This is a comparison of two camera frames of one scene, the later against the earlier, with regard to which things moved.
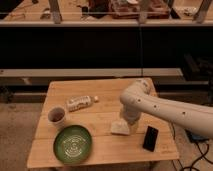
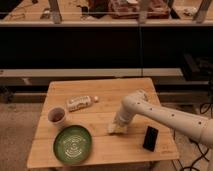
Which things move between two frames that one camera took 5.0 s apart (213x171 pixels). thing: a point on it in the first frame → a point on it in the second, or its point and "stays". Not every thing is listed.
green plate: (72, 145) stays
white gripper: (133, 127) → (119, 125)
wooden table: (74, 122) stays
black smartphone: (150, 139) stays
